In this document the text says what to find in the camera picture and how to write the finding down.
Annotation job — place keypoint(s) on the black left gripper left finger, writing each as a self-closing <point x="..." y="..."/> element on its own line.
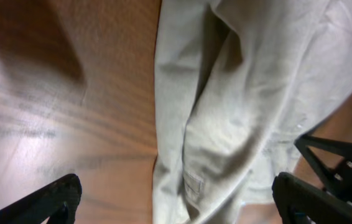
<point x="57" y="202"/>

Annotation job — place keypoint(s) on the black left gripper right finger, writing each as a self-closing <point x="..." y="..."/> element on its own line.
<point x="299" y="202"/>

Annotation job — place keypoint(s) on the beige khaki shorts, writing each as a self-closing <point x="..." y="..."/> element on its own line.
<point x="235" y="83"/>

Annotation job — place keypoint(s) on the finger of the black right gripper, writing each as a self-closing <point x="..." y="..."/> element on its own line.
<point x="331" y="161"/>

